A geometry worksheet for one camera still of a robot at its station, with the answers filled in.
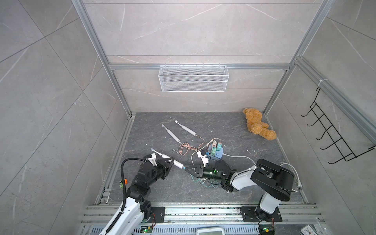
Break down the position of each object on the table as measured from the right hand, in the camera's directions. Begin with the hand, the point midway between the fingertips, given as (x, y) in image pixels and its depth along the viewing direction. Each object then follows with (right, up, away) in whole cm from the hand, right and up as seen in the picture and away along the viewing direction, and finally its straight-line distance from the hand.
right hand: (187, 171), depth 75 cm
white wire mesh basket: (+4, +57, +26) cm, 63 cm away
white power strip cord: (+68, -11, +13) cm, 70 cm away
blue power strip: (+20, +6, +18) cm, 28 cm away
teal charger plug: (+20, +10, +18) cm, 29 cm away
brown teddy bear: (+44, +24, +20) cm, 55 cm away
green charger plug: (+16, +8, +15) cm, 24 cm away
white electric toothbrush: (-7, +4, +2) cm, 8 cm away
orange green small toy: (-38, -10, +7) cm, 40 cm away
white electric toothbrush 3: (-1, +21, +33) cm, 40 cm away
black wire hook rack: (+69, +16, -10) cm, 72 cm away
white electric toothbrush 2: (-12, +17, +29) cm, 36 cm away
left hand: (-6, +7, +2) cm, 9 cm away
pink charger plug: (+17, +12, +18) cm, 28 cm away
